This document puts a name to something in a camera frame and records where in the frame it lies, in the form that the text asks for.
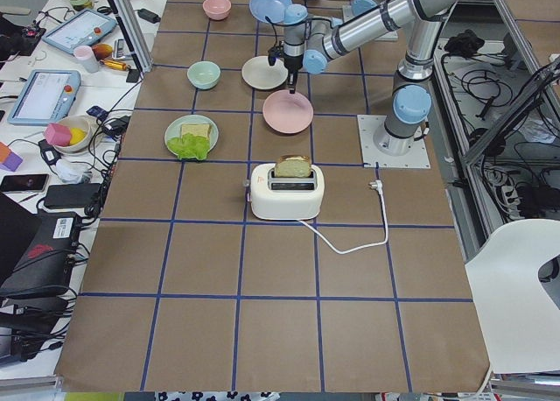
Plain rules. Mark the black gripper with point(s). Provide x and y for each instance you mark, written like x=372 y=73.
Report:
x=292 y=63

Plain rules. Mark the pink plate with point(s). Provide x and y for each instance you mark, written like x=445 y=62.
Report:
x=287 y=113

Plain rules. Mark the blue plate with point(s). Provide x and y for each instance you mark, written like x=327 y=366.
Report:
x=269 y=10

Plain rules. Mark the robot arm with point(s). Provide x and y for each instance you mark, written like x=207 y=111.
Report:
x=311 y=42

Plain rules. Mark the cream white plate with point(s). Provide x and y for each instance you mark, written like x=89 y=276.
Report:
x=259 y=74

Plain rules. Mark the green bowl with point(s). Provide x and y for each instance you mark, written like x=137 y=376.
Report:
x=204 y=74

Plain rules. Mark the bread slice in toaster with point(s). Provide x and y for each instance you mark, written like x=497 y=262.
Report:
x=293 y=166

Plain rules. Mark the pink bowl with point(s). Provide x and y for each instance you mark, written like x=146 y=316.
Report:
x=217 y=9

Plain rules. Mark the bread slice on plate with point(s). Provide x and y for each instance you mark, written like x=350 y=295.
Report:
x=196 y=129

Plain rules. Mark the white toaster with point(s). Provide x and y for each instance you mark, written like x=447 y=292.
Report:
x=285 y=199

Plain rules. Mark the green lettuce leaf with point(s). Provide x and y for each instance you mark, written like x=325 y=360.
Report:
x=189 y=146

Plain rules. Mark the green plate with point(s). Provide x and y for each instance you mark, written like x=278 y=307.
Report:
x=173 y=130

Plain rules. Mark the black power adapter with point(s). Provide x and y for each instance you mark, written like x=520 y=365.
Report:
x=148 y=16

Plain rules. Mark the white cup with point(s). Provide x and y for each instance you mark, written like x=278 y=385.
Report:
x=86 y=57

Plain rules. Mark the teach pendant tablet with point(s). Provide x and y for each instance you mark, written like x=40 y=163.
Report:
x=85 y=28
x=46 y=98

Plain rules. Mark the bowl with toy fruit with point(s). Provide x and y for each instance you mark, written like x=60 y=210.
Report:
x=72 y=134

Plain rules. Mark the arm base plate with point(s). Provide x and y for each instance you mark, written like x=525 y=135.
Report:
x=380 y=149

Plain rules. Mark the aluminium frame post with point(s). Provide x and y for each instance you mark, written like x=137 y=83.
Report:
x=131 y=31

